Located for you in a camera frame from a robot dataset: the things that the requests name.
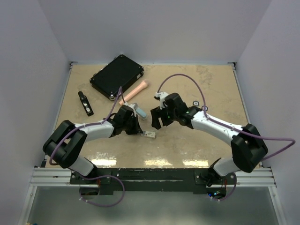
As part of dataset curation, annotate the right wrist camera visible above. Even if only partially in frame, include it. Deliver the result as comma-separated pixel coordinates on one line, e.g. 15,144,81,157
154,92,169,109

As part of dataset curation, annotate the blue white stapler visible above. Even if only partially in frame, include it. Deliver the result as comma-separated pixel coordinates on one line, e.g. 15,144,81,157
135,107,147,120

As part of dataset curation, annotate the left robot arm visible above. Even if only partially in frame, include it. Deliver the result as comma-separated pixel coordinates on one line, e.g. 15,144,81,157
43,105,143,184

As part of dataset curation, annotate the silver round disc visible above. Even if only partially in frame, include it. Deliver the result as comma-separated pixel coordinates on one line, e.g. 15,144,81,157
193,101,200,107

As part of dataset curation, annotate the black stapler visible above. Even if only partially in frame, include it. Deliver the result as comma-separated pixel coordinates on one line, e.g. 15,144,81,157
78,91,94,116

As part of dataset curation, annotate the staple box sleeve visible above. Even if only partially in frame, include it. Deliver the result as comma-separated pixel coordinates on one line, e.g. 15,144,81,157
141,131,156,139

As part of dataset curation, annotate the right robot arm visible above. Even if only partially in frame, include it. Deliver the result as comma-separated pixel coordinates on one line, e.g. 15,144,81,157
150,92,268,186

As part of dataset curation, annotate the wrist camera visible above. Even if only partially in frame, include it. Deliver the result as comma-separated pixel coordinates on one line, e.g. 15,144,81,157
124,102,138,116
154,92,169,109

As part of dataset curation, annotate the black hard case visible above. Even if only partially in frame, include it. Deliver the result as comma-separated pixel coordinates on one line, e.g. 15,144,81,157
90,54,144,101

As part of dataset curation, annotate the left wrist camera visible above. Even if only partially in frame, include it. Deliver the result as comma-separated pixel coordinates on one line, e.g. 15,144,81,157
124,102,138,116

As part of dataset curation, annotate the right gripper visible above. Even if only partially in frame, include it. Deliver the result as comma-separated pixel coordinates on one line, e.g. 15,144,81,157
151,104,178,130

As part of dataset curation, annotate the aluminium rail frame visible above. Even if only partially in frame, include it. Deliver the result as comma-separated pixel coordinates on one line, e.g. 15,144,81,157
19,63,286,225

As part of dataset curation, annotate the pink cylindrical tube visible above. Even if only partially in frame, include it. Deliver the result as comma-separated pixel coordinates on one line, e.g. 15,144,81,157
124,80,150,102

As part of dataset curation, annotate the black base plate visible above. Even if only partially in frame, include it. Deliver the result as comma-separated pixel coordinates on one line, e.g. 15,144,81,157
70,168,237,197

